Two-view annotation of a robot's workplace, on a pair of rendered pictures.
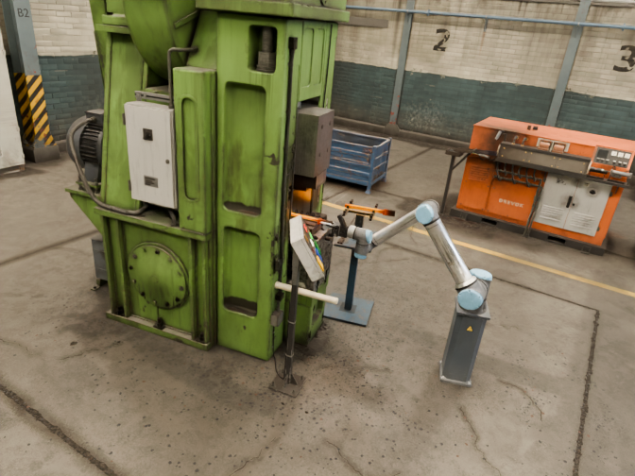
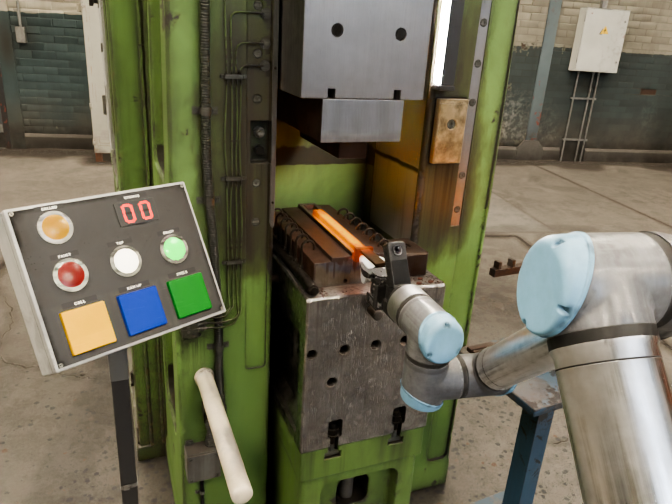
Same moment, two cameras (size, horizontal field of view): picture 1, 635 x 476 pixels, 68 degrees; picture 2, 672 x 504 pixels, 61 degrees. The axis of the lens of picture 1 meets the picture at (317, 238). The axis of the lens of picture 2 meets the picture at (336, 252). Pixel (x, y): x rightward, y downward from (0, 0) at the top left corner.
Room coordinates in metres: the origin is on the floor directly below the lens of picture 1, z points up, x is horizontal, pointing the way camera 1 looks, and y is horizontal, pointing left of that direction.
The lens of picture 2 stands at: (2.19, -0.94, 1.51)
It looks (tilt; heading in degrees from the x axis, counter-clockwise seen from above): 21 degrees down; 48
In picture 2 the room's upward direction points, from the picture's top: 4 degrees clockwise
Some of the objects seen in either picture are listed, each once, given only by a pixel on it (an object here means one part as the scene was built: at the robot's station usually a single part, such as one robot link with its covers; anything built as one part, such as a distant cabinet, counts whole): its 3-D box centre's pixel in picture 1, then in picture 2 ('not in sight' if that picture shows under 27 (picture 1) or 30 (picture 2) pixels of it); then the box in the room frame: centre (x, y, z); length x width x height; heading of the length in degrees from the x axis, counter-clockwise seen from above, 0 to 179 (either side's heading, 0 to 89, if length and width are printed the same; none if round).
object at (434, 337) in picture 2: (363, 235); (430, 329); (3.01, -0.32, 0.96); 0.12 x 0.09 x 0.10; 71
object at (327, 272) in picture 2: (290, 221); (322, 239); (3.16, 0.21, 0.96); 0.42 x 0.20 x 0.09; 71
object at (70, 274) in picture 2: not in sight; (71, 274); (2.44, 0.02, 1.09); 0.05 x 0.03 x 0.04; 161
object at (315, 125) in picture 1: (298, 137); (351, 4); (3.20, 0.20, 1.56); 0.42 x 0.39 x 0.40; 71
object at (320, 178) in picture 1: (293, 173); (329, 108); (3.16, 0.21, 1.32); 0.42 x 0.20 x 0.10; 71
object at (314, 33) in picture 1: (282, 57); not in sight; (3.25, 0.34, 2.06); 0.44 x 0.41 x 0.47; 71
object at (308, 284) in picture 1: (289, 250); (333, 320); (3.21, 0.20, 0.69); 0.56 x 0.38 x 0.45; 71
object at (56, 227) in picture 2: not in sight; (55, 227); (2.44, 0.06, 1.16); 0.05 x 0.03 x 0.04; 161
